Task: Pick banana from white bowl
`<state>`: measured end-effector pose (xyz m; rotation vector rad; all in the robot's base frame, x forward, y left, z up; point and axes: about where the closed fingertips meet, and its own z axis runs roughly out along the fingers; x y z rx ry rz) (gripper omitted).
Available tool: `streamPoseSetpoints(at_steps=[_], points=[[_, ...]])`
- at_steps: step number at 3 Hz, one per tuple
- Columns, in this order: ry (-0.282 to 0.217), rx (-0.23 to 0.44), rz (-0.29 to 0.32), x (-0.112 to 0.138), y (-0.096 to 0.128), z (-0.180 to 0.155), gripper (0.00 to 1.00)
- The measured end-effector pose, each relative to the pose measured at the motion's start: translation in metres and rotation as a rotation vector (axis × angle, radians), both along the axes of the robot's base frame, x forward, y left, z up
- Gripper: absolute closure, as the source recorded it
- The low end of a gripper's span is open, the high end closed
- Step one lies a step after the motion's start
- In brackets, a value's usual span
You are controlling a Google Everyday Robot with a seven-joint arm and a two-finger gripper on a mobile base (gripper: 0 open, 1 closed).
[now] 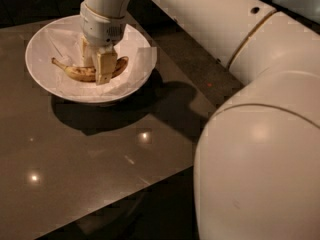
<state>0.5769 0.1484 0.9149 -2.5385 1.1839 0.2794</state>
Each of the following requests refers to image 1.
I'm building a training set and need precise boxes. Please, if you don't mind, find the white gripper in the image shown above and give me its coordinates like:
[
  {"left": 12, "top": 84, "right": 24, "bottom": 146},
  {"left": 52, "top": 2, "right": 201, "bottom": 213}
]
[{"left": 80, "top": 2, "right": 126, "bottom": 85}]

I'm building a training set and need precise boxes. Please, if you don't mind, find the ripe spotted yellow banana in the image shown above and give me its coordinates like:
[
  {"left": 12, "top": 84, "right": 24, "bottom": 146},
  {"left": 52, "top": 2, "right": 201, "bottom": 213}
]
[{"left": 51, "top": 56, "right": 129, "bottom": 82}]

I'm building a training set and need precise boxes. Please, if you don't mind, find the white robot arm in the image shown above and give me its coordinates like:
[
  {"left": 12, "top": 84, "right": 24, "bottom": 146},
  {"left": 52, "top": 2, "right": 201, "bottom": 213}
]
[{"left": 81, "top": 0, "right": 320, "bottom": 240}]

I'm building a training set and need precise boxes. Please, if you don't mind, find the white bowl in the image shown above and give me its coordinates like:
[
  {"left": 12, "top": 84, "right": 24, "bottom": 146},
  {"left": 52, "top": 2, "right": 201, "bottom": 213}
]
[{"left": 25, "top": 14, "right": 158, "bottom": 104}]

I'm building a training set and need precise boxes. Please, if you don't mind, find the white crumpled paper liner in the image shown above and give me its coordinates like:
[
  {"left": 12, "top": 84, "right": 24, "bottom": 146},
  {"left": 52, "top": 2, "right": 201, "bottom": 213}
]
[{"left": 42, "top": 23, "right": 158, "bottom": 98}]

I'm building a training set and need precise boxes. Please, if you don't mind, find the dark cabinet row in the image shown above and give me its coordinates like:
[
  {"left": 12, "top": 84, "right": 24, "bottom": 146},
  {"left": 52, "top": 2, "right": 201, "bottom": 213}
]
[{"left": 0, "top": 0, "right": 83, "bottom": 28}]

